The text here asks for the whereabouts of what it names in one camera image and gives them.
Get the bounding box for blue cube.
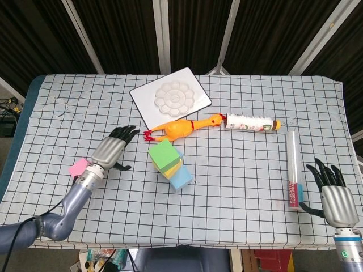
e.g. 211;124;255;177
169;150;194;193

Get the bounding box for white flower-shaped paint palette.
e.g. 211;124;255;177
154;80;196;117

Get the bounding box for white labelled drink bottle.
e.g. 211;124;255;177
225;112;282;133

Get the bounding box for green cube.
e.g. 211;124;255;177
147;138;180;173

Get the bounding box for colourful packaging clutter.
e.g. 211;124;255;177
79;248;128;272

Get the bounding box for black grid checkered tablecloth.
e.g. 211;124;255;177
0;74;363;250

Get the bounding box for clear plastic wrap tube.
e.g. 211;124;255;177
285;130;304;211

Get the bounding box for yellow cube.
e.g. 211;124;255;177
158;157;184;181

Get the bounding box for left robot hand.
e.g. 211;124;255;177
91;125;141;172

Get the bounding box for yellow rubber chicken toy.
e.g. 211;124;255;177
143;113;227;142

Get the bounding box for white metal frame post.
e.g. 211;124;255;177
206;0;242;76
288;0;351;76
152;0;171;75
61;0;105;75

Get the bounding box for red cardboard box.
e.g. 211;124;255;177
254;249;294;272

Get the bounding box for dark blue chair seat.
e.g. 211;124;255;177
133;246;231;272

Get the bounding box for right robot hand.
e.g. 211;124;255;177
298;158;360;228

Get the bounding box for pink cube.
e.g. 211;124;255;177
69;158;90;177

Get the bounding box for white board with black rim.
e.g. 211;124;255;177
129;67;213;130

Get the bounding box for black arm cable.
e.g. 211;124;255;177
0;175;80;272

